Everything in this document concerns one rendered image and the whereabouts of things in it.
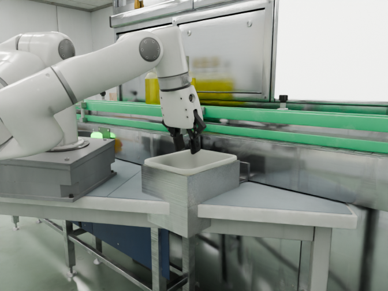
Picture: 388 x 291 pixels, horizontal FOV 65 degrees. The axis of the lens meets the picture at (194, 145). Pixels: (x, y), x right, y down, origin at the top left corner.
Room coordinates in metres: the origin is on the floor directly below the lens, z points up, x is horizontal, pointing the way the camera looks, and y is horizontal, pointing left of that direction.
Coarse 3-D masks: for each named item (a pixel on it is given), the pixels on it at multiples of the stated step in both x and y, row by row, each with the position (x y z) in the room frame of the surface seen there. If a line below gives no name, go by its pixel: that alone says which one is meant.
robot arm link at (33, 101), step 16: (32, 80) 0.58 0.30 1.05; (48, 80) 0.59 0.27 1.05; (0, 96) 0.56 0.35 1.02; (16, 96) 0.56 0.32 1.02; (32, 96) 0.57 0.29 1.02; (48, 96) 0.58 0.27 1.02; (64, 96) 0.60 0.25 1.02; (0, 112) 0.56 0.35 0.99; (16, 112) 0.56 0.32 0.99; (32, 112) 0.57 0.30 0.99; (48, 112) 0.59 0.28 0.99; (16, 128) 0.57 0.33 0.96; (32, 128) 0.58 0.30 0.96; (48, 128) 0.60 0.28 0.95; (16, 144) 0.62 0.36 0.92; (32, 144) 0.59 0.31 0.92; (48, 144) 0.60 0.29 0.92
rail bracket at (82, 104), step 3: (78, 102) 1.35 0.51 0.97; (81, 102) 1.34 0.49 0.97; (84, 102) 1.35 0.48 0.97; (78, 105) 1.34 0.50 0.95; (81, 105) 1.34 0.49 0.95; (84, 105) 1.35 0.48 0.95; (81, 108) 1.34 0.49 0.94; (81, 111) 1.35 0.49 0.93; (84, 111) 1.36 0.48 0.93; (81, 114) 1.35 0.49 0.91; (84, 114) 1.36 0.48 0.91; (81, 117) 1.35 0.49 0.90; (84, 117) 1.35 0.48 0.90; (81, 120) 1.34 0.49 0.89; (84, 120) 1.35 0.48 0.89; (84, 123) 1.34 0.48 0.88
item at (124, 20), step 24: (120, 0) 1.68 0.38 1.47; (144, 0) 1.53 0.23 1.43; (168, 0) 1.42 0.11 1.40; (192, 0) 1.31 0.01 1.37; (216, 0) 1.22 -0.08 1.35; (240, 0) 1.18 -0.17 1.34; (120, 24) 1.63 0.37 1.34; (144, 24) 1.53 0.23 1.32; (168, 24) 1.46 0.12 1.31; (120, 96) 1.69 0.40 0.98; (144, 96) 1.56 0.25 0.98
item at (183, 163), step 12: (156, 156) 0.84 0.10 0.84; (168, 156) 0.86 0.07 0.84; (180, 156) 0.90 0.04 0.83; (192, 156) 0.94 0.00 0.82; (204, 156) 0.92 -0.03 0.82; (216, 156) 0.89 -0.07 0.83; (228, 156) 0.87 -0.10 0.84; (168, 168) 0.73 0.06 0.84; (180, 168) 0.89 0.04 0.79; (192, 168) 0.93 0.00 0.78; (204, 168) 0.73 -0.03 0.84
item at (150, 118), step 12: (84, 108) 1.37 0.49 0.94; (96, 108) 1.31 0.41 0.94; (108, 108) 1.25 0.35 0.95; (120, 108) 1.19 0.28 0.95; (132, 108) 1.14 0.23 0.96; (144, 108) 1.09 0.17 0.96; (156, 108) 1.05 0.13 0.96; (96, 120) 1.31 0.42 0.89; (108, 120) 1.25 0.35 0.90; (120, 120) 1.19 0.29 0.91; (132, 120) 1.15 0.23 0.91; (144, 120) 1.10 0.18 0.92; (156, 120) 1.06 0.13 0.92
